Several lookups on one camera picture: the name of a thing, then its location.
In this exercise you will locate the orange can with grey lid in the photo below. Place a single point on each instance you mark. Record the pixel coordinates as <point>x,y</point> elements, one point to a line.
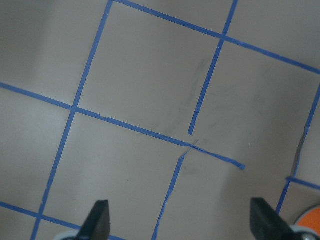
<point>310,219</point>

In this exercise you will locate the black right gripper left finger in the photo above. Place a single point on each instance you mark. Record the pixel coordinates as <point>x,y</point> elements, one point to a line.
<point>97,225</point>

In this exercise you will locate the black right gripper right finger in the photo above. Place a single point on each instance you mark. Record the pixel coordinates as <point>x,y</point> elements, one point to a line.
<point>266,224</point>

